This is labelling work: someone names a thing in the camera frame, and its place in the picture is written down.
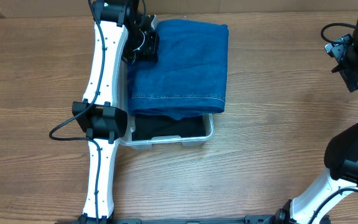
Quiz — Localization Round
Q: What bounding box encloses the blue denim cloth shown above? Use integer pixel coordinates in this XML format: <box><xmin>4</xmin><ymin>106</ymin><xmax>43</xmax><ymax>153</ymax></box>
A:
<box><xmin>128</xmin><ymin>19</ymin><xmax>229</xmax><ymax>120</ymax></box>

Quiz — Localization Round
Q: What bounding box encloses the black cloth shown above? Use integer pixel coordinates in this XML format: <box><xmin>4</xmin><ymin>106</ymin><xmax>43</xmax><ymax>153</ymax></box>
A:
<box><xmin>132</xmin><ymin>115</ymin><xmax>206</xmax><ymax>141</ymax></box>

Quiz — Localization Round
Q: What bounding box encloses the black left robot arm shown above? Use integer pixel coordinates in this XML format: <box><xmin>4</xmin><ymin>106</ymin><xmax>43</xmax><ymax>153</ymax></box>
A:
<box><xmin>72</xmin><ymin>1</ymin><xmax>159</xmax><ymax>223</ymax></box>

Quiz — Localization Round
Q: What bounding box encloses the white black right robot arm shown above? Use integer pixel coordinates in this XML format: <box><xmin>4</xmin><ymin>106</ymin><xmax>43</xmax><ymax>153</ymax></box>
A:
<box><xmin>263</xmin><ymin>18</ymin><xmax>358</xmax><ymax>223</ymax></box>

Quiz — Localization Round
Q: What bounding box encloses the clear plastic storage bin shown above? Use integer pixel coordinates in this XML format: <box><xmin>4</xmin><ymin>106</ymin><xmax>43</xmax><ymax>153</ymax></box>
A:
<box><xmin>122</xmin><ymin>64</ymin><xmax>213</xmax><ymax>149</ymax></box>

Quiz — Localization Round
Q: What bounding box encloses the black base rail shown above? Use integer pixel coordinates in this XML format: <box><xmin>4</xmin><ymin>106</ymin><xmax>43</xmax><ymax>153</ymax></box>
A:
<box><xmin>57</xmin><ymin>215</ymin><xmax>288</xmax><ymax>224</ymax></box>

